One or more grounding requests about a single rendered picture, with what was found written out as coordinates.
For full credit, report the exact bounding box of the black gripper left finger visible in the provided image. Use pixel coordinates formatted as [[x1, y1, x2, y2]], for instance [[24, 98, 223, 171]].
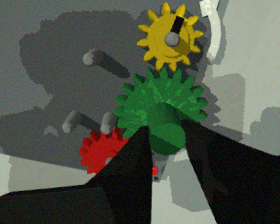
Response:
[[0, 126, 153, 224]]

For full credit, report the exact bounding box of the grey flat board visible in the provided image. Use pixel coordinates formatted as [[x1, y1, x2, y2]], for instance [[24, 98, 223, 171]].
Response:
[[0, 0, 211, 171]]

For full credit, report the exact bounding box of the green gear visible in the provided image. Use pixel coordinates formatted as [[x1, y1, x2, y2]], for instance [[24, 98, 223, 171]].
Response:
[[114, 64, 208, 156]]

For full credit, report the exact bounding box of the yellow gear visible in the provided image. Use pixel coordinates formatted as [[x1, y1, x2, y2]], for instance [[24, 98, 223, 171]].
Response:
[[137, 2, 204, 72]]

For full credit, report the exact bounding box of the white curved arrow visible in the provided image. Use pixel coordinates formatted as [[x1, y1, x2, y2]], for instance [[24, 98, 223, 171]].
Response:
[[199, 0, 221, 59]]

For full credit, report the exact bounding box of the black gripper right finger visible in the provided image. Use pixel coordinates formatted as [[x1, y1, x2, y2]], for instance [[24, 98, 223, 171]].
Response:
[[181, 119, 280, 224]]

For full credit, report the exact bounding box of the red gear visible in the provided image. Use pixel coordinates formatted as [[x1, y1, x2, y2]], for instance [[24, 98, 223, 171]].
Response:
[[79, 127, 130, 174]]

